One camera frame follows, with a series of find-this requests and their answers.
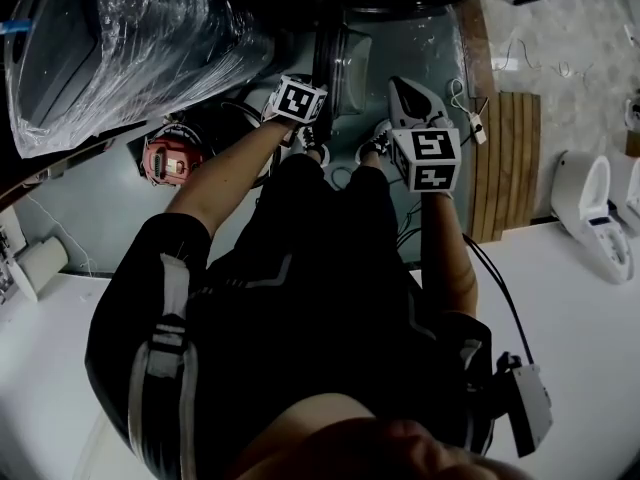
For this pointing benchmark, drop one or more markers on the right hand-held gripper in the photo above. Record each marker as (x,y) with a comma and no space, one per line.
(430,160)

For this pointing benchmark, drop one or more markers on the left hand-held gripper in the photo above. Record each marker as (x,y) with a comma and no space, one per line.
(300,100)

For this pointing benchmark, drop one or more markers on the person's right forearm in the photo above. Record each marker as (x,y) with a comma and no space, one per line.
(445,248)

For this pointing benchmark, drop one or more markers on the person's left forearm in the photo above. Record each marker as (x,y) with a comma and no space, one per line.
(225,178)

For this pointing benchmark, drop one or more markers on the person's left white shoe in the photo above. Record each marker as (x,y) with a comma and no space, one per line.
(310,145)

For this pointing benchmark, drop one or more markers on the person's white shoe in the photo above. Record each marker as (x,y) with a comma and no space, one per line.
(310,145)
(375,143)

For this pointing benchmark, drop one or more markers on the person's right white shoe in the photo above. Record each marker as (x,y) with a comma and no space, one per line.
(375,143)

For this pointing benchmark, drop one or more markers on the white power strip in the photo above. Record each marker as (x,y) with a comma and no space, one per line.
(479,129)

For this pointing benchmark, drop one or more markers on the wooden slat platform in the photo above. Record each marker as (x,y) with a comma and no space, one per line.
(510,168)

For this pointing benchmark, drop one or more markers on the person's black trousers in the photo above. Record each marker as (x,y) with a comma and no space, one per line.
(340,208)

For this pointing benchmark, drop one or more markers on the red round device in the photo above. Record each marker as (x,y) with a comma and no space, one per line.
(170,155)

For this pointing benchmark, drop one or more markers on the plastic-wrapped black appliance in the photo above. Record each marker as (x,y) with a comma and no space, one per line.
(125,53)

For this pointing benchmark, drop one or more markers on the person's black shirt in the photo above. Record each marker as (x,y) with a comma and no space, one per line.
(300,358)

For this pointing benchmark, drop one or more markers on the grey electronics box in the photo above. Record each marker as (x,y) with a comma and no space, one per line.
(530,408)

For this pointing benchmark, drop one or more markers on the person's chin and neck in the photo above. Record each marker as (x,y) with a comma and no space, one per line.
(380,448)

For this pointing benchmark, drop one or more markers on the small blue bottle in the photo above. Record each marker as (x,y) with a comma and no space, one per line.
(15,26)

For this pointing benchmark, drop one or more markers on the white cylindrical fixture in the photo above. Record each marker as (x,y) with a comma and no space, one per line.
(45,265)

